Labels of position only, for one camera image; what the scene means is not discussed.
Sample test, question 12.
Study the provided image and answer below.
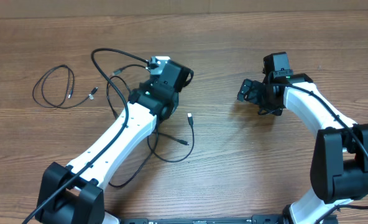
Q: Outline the thin black USB cable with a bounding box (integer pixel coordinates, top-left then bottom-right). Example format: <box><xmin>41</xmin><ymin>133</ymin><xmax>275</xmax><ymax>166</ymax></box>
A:
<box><xmin>32</xmin><ymin>64</ymin><xmax>99</xmax><ymax>110</ymax></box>

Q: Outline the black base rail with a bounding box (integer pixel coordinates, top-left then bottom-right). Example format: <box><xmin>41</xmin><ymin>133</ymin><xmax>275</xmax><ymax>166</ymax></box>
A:
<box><xmin>120</xmin><ymin>205</ymin><xmax>295</xmax><ymax>224</ymax></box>

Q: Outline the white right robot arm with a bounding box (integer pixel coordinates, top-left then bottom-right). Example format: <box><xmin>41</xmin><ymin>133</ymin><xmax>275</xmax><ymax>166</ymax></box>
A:
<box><xmin>237</xmin><ymin>52</ymin><xmax>368</xmax><ymax>224</ymax></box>

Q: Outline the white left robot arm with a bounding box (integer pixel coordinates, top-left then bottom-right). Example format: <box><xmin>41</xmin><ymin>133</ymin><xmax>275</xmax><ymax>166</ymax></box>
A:
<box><xmin>32</xmin><ymin>57</ymin><xmax>194</xmax><ymax>224</ymax></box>

